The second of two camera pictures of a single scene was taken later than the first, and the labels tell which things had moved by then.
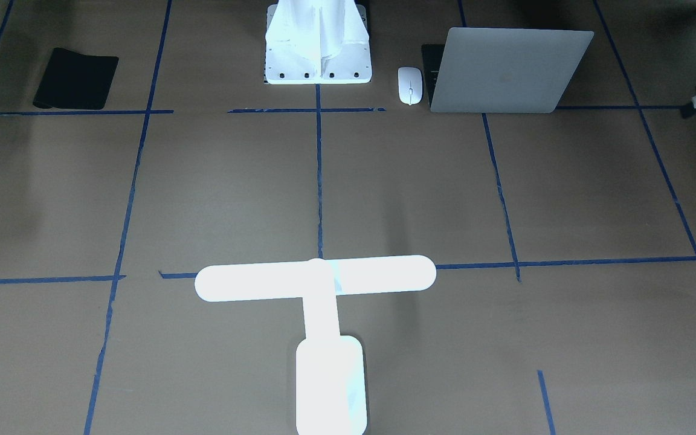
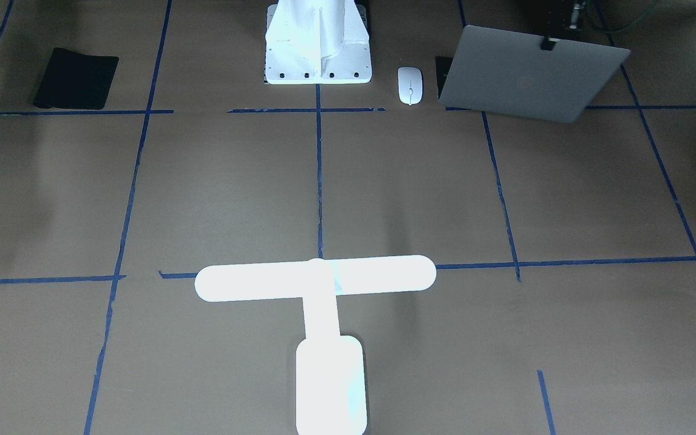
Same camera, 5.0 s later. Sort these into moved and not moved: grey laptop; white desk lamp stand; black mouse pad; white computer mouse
Moved: grey laptop
Not moved: white desk lamp stand; black mouse pad; white computer mouse
